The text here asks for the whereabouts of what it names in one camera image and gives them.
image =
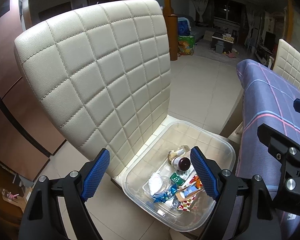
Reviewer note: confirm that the cream chair far middle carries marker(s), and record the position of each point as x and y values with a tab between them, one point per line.
287	63

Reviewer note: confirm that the clear plastic round lid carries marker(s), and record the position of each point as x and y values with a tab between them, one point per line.
166	184

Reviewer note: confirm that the clear plastic trash bin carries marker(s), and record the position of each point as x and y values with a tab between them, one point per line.
153	159

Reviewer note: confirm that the green shopping bag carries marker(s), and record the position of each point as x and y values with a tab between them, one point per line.
186	45

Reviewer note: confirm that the white tissue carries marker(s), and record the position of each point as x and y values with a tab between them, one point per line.
154	183

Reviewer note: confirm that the blue foil wrapper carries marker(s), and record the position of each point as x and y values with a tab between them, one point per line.
167	195

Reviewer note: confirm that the cream chair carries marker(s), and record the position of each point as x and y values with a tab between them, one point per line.
102	74
287	63

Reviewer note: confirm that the red gold checkered wrapper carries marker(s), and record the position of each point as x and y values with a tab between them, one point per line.
185	206

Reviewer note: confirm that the cream chair left side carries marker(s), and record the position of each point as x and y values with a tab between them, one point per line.
102	74

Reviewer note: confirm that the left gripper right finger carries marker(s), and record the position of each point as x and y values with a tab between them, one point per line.
257	218

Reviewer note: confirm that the brown medicine bottle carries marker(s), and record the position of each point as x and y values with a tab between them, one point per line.
181	163

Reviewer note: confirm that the torn blue white carton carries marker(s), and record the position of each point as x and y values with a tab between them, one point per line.
186	193

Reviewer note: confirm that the coffee table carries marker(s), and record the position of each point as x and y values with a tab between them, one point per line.
220	45

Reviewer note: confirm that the green white tissue pack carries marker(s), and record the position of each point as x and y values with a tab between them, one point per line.
179	177

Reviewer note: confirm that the silver pill blister pack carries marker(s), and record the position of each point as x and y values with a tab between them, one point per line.
175	204

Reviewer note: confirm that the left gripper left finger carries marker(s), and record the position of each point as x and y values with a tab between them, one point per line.
42	216

